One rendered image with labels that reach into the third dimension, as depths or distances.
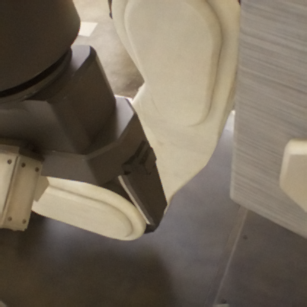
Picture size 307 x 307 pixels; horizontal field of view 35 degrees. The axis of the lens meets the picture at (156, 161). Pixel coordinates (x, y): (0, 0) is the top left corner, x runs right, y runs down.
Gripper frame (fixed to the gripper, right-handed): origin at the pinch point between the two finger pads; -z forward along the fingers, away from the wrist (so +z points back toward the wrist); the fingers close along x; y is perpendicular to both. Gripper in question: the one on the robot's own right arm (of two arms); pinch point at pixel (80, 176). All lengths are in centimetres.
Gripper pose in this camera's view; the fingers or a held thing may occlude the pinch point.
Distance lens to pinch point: 35.1
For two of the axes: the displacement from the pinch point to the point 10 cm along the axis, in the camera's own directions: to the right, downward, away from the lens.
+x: 8.8, 1.1, -4.5
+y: 3.8, -7.2, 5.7
